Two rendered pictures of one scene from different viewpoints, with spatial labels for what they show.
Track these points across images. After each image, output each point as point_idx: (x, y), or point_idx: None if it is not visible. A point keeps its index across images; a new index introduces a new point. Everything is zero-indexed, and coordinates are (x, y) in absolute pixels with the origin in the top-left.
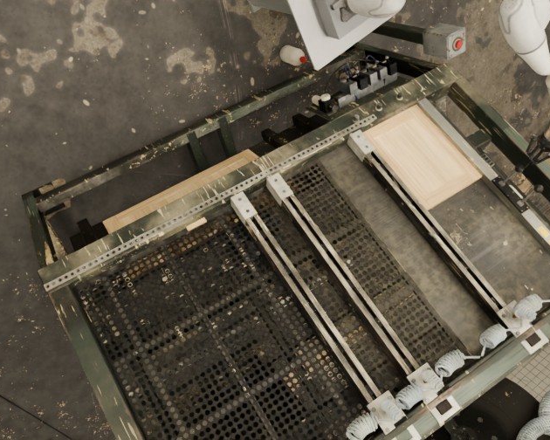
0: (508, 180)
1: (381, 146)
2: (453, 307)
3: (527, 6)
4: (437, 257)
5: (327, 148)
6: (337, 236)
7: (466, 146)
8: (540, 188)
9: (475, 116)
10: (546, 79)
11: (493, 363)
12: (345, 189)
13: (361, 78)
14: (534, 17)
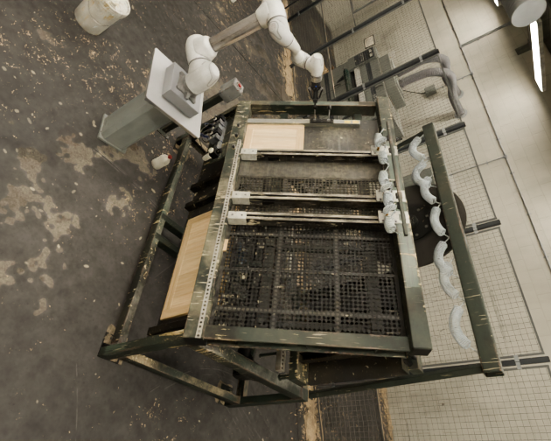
0: None
1: (255, 148)
2: (355, 171)
3: (280, 23)
4: (328, 163)
5: (238, 166)
6: (285, 192)
7: (285, 120)
8: (330, 106)
9: (273, 110)
10: (294, 61)
11: (393, 169)
12: (264, 174)
13: (216, 129)
14: (284, 25)
